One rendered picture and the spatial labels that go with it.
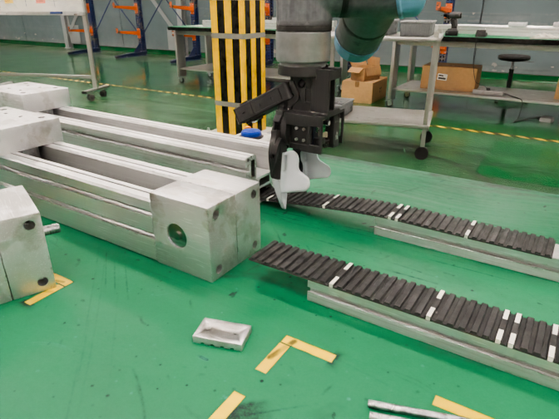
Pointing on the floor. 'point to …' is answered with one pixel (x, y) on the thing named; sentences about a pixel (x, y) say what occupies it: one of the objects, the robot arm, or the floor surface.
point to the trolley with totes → (370, 114)
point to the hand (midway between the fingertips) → (289, 194)
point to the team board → (55, 14)
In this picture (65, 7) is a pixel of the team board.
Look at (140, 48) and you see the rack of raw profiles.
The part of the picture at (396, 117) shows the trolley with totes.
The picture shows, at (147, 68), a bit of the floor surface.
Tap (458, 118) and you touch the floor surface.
